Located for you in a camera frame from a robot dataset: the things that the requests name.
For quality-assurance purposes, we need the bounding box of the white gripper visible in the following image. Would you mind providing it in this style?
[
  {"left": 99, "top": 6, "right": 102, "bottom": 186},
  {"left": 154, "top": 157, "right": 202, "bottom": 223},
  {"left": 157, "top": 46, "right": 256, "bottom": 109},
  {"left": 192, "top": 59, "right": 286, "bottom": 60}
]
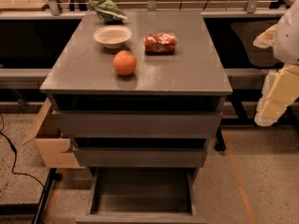
[{"left": 253, "top": 0, "right": 299, "bottom": 127}]

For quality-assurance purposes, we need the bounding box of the orange fruit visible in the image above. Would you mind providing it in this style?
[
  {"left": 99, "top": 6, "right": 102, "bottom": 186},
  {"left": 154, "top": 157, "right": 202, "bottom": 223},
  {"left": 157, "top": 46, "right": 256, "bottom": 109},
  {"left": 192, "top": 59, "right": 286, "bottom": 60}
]
[{"left": 113, "top": 50, "right": 136, "bottom": 76}]

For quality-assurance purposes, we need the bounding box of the grey drawer cabinet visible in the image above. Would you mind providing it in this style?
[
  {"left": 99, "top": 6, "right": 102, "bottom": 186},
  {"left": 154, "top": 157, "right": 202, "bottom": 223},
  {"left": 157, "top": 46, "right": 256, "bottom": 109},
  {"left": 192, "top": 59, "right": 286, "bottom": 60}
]
[{"left": 39, "top": 9, "right": 234, "bottom": 170}]

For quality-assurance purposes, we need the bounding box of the grey open bottom drawer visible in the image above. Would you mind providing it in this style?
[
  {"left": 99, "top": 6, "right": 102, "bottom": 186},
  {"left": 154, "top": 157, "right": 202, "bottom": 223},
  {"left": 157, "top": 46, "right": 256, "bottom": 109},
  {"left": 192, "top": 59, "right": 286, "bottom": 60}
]
[{"left": 76, "top": 168, "right": 206, "bottom": 224}]

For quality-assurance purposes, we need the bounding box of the grey middle drawer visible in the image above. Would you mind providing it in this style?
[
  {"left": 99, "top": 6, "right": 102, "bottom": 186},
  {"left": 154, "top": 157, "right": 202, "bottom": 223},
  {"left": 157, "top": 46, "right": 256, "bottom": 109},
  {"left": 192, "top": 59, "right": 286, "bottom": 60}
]
[{"left": 73, "top": 147, "right": 206, "bottom": 168}]

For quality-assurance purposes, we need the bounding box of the grey top drawer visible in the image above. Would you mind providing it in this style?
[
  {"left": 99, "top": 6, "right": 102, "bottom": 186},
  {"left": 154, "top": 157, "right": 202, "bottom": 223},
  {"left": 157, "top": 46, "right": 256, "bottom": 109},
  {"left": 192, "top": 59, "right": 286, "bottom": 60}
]
[{"left": 52, "top": 110, "right": 221, "bottom": 139}]

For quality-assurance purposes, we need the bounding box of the grey office chair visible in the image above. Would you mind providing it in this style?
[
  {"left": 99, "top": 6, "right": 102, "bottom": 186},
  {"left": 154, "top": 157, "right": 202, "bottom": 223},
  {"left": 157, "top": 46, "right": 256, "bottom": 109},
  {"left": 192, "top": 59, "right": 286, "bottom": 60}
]
[{"left": 231, "top": 18, "right": 286, "bottom": 68}]

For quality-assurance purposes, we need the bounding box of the red snack bag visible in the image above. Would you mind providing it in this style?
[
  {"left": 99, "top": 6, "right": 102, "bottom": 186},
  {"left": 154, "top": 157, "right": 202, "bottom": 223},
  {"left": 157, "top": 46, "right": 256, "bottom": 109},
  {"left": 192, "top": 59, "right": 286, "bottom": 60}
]
[{"left": 144, "top": 33, "right": 177, "bottom": 53}]

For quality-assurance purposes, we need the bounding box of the white paper bowl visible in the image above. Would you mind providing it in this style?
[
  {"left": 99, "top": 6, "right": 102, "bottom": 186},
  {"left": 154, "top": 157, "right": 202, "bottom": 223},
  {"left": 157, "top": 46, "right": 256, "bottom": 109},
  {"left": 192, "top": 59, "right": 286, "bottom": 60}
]
[{"left": 93, "top": 25, "right": 132, "bottom": 49}]

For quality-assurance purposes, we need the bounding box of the green chip bag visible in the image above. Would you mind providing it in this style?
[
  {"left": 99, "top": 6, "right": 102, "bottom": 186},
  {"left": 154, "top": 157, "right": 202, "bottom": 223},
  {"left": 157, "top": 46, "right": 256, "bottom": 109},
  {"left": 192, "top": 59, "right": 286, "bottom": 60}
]
[{"left": 89, "top": 0, "right": 127, "bottom": 23}]

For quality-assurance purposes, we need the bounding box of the cardboard box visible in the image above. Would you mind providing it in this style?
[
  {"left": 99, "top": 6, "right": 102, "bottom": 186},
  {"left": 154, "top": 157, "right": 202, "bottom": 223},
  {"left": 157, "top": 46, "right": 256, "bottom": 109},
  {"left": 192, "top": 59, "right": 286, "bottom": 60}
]
[{"left": 22, "top": 99, "right": 81, "bottom": 169}]

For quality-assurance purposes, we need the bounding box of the black metal floor frame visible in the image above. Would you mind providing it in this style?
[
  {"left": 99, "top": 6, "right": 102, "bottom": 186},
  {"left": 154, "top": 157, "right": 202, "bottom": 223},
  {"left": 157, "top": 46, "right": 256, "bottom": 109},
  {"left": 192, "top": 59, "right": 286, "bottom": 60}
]
[{"left": 0, "top": 168, "right": 62, "bottom": 224}]

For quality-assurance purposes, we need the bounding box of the black floor cable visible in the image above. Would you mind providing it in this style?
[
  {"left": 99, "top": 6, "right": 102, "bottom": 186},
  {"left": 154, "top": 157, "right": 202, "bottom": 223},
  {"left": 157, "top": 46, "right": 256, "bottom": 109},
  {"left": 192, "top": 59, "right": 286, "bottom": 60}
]
[{"left": 0, "top": 114, "right": 46, "bottom": 189}]

